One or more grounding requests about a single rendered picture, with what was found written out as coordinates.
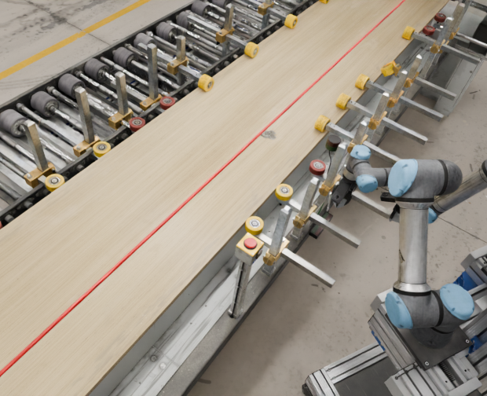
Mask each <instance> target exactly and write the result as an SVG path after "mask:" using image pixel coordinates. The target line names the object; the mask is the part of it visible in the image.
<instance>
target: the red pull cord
mask: <svg viewBox="0 0 487 396"><path fill-rule="evenodd" d="M404 1H405V0H403V1H401V2H400V3H399V4H398V5H397V6H396V7H395V8H394V9H393V10H391V11H390V12H389V13H388V14H387V15H386V16H385V17H384V18H383V19H382V20H381V21H380V22H378V23H377V25H376V26H374V27H373V28H372V29H371V30H370V31H369V32H368V33H367V34H366V35H365V36H364V37H363V38H361V39H360V40H359V41H358V42H357V43H356V44H355V45H354V46H352V47H351V48H350V49H349V50H348V51H347V52H346V53H345V54H344V55H343V56H341V57H340V58H339V59H338V60H337V61H336V62H335V63H334V64H333V65H332V66H331V67H330V68H329V69H328V70H327V71H326V72H325V73H324V74H322V75H321V76H320V77H319V78H318V79H317V80H316V81H315V82H314V83H312V84H311V85H310V86H309V87H308V88H307V89H306V90H305V91H304V92H302V93H301V94H300V95H299V96H298V97H297V98H296V99H295V100H294V101H292V102H291V103H290V104H289V105H288V106H287V107H286V108H285V109H284V110H283V111H282V112H281V113H280V114H279V115H278V116H277V117H276V118H275V119H273V120H272V121H271V122H270V123H269V124H268V125H267V126H266V127H265V128H264V129H262V130H261V131H260V132H259V133H258V134H257V135H256V136H255V137H253V138H252V139H251V140H250V141H249V142H248V143H247V144H246V145H245V146H244V147H243V148H242V149H241V150H240V151H239V152H238V153H237V154H236V155H234V156H233V157H232V158H231V159H230V160H229V161H228V162H227V163H226V164H225V165H223V166H222V167H221V168H220V169H219V170H218V171H217V172H216V173H215V174H213V175H212V176H211V177H210V178H209V179H208V180H207V181H206V182H205V183H203V184H202V185H201V186H200V187H199V188H198V189H197V190H196V191H195V192H194V193H193V194H192V195H191V196H190V197H189V198H188V199H187V200H186V201H184V202H183V203H182V204H181V205H180V206H179V207H178V208H177V209H176V210H175V211H173V212H172V213H171V214H170V215H169V216H168V217H167V218H166V219H164V220H163V221H162V222H161V223H160V224H159V225H158V226H157V227H156V228H155V229H154V230H153V231H151V232H150V234H149V235H147V236H146V238H144V239H143V240H142V241H141V242H140V243H139V244H138V245H137V246H136V247H134V248H133V249H132V250H131V251H130V252H129V253H128V254H127V255H126V256H124V257H123V258H122V259H121V260H120V261H119V262H118V263H117V264H116V265H114V266H113V267H112V268H111V269H110V270H109V271H108V272H107V273H106V274H105V275H104V276H103V277H102V278H101V279H100V280H99V281H98V282H97V283H96V284H94V285H93V286H92V287H91V288H90V289H89V290H88V291H87V292H85V293H84V294H83V295H82V296H81V297H80V298H79V299H78V300H77V301H76V302H74V303H73V304H72V305H71V306H70V307H69V308H68V309H67V310H65V311H64V312H63V313H62V314H61V315H60V316H59V317H58V318H57V319H56V320H55V321H54V322H53V323H52V324H51V325H50V326H49V327H48V328H46V329H45V330H44V331H43V332H42V333H41V334H40V335H39V336H38V337H37V338H35V339H34V340H33V341H32V342H31V343H30V344H29V345H28V346H27V347H25V348H24V349H23V350H22V351H21V352H20V353H19V354H18V355H17V356H16V357H15V358H14V359H13V360H12V361H11V362H10V363H9V364H8V365H6V366H5V367H4V368H3V369H2V370H1V371H0V377H1V376H2V375H3V374H4V373H5V372H6V371H7V370H8V369H10V368H11V367H12V366H13V365H14V364H15V363H16V362H17V361H18V360H19V359H21V358H22V357H23V356H24V355H25V354H26V353H27V352H28V351H29V350H30V349H31V348H32V347H33V346H34V345H35V344H36V343H37V342H38V341H39V340H40V339H42V338H43V337H44V336H45V335H46V334H47V333H48V332H49V331H50V330H51V329H52V328H54V327H55V326H56V325H57V324H58V323H59V322H60V321H61V320H62V319H63V318H65V317H66V316H67V315H68V314H69V313H70V312H71V311H72V310H73V309H74V308H75V307H77V305H79V304H80V303H81V301H83V300H84V298H85V297H87V296H88V295H89V294H90V293H91V292H92V291H93V290H94V289H95V288H96V287H98V286H99V285H100V284H101V283H102V282H103V281H104V280H105V279H106V278H107V277H109V276H110V275H111V274H112V273H113V272H114V271H115V270H116V269H117V268H118V267H119V266H121V265H122V264H123V263H124V262H125V261H126V260H127V259H128V258H129V257H130V256H131V255H132V254H133V253H134V252H135V251H136V250H137V249H138V248H139V247H140V246H141V245H143V244H144V243H145V242H146V241H147V240H148V239H149V238H150V237H151V236H152V235H154V234H155V233H156V232H157V231H158V230H159V229H160V228H161V227H162V226H163V225H165V224H166V223H167V222H168V221H169V220H170V219H171V218H172V217H173V216H174V215H175V214H177V213H178V212H179V211H180V210H181V209H182V208H183V207H184V206H185V205H186V204H187V203H188V202H189V201H190V200H191V199H192V198H193V197H194V196H195V195H196V194H198V193H199V192H200V191H201V190H202V189H203V188H204V187H205V186H206V185H207V184H208V183H210V182H211V181H212V180H213V179H214V178H215V177H216V176H217V175H218V174H219V173H221V172H222V171H223V170H224V169H225V168H226V167H227V166H228V165H229V164H230V163H231V162H232V161H233V160H234V159H235V158H236V157H237V156H238V155H239V154H240V153H242V152H243V151H244V150H245V149H246V148H247V147H248V146H249V145H250V144H251V143H252V142H254V141H255V140H256V139H257V138H258V137H259V136H260V135H261V134H262V133H263V132H265V131H266V130H267V129H268V128H269V127H270V126H271V125H272V124H273V123H274V122H276V121H277V120H278V119H279V118H280V117H281V116H282V115H283V114H284V113H285V112H286V111H287V110H288V109H289V108H290V107H291V106H292V105H293V104H294V103H295V102H296V101H298V100H299V99H300V98H301V97H302V96H303V95H304V94H305V93H306V92H307V91H308V90H310V89H311V88H312V87H313V86H314V85H315V84H316V83H317V82H318V81H319V80H321V79H322V78H323V77H324V76H325V75H326V74H327V73H328V72H329V71H330V70H332V69H333V67H334V66H336V65H337V63H338V62H340V61H341V60H342V59H343V58H344V57H345V56H346V55H347V54H348V53H349V52H350V51H351V50H352V49H354V48H355V47H356V46H357V45H358V44H359V43H360V42H361V41H362V40H363V39H365V38H366V37H367V36H368V35H369V34H370V33H371V32H372V31H373V30H374V29H375V28H377V27H378V26H379V25H380V24H381V23H382V22H383V21H384V20H385V19H386V18H387V17H388V16H389V15H390V14H391V13H392V12H393V11H394V10H395V9H396V8H398V7H399V6H400V5H401V4H402V3H403V2H404Z"/></svg>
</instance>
